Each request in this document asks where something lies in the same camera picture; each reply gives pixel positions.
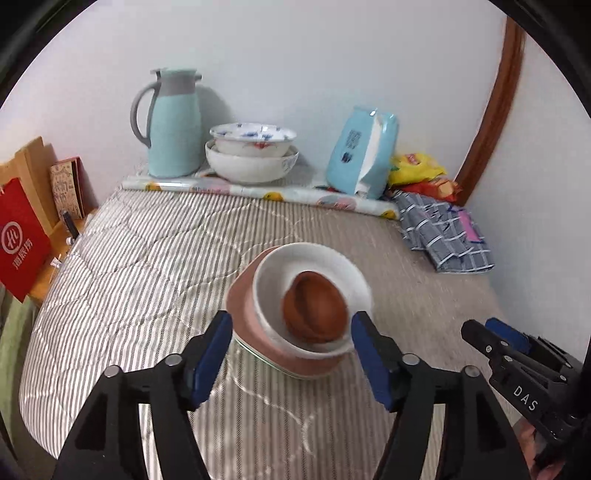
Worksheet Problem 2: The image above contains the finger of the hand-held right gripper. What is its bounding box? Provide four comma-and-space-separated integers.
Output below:
485, 318, 543, 354
461, 319, 513, 384

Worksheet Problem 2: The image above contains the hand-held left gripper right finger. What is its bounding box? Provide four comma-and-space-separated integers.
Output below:
350, 310, 532, 480

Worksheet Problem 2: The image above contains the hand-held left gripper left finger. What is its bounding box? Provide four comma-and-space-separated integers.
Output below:
53, 310, 234, 480

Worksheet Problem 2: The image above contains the pale green plate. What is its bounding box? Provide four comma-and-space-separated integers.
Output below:
231, 335, 333, 381

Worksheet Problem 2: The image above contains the pink plate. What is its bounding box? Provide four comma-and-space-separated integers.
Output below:
225, 247, 345, 380

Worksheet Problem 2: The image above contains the brown bowl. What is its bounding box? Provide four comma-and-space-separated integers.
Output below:
281, 271, 348, 344

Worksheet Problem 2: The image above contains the plain white bowl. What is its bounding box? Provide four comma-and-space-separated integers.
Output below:
252, 243, 374, 360

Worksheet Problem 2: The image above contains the person's right hand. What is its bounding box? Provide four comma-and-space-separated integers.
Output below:
515, 415, 566, 480

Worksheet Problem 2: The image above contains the grey plaid cloth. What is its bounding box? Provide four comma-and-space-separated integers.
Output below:
392, 190, 495, 274

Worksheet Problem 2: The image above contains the striped quilt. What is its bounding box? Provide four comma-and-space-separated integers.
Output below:
21, 187, 536, 480

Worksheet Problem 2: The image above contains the red snack bag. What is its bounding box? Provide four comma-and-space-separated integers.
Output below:
402, 178, 462, 204

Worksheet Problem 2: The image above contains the fruit print table mat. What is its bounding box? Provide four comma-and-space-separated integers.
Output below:
121, 168, 400, 221

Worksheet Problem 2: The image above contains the yellow snack bag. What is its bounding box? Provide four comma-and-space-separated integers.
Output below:
388, 152, 448, 188

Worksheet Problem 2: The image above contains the grey swirl white bowl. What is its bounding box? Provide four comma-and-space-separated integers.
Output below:
205, 140, 300, 185

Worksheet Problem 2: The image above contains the green cloth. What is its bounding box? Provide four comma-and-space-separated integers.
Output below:
0, 288, 40, 444

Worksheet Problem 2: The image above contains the blue tissue pack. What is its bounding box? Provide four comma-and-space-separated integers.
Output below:
325, 105, 400, 200

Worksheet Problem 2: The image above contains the red paper bag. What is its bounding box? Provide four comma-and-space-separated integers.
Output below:
0, 178, 52, 303

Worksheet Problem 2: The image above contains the floral white bowl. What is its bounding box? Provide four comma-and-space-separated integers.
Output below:
209, 122, 297, 156

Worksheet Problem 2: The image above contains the patterned dark red box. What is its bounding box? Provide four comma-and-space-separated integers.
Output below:
49, 156, 87, 221

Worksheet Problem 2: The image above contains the light blue thermos jug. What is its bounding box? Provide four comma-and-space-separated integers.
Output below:
130, 68, 204, 178

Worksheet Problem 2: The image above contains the brown paper bag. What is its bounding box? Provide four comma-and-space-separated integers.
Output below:
0, 136, 63, 232

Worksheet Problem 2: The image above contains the brown wooden door frame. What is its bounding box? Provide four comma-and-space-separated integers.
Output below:
452, 18, 527, 208

